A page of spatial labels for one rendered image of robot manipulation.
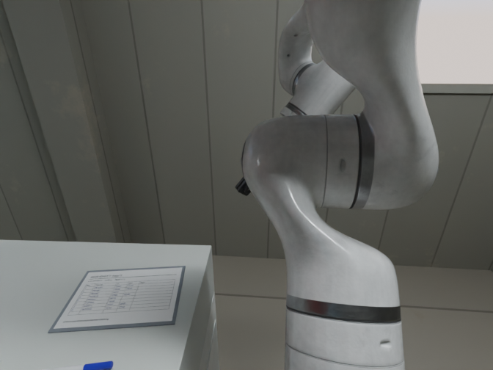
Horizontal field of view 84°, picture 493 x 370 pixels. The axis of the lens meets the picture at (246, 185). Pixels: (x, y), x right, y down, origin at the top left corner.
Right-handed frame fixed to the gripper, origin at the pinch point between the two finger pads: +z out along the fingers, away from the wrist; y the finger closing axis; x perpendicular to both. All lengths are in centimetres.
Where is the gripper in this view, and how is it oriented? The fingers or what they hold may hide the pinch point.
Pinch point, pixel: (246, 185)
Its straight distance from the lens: 59.1
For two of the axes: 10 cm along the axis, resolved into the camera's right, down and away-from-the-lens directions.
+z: -6.3, 7.5, 2.1
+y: -4.5, -5.7, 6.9
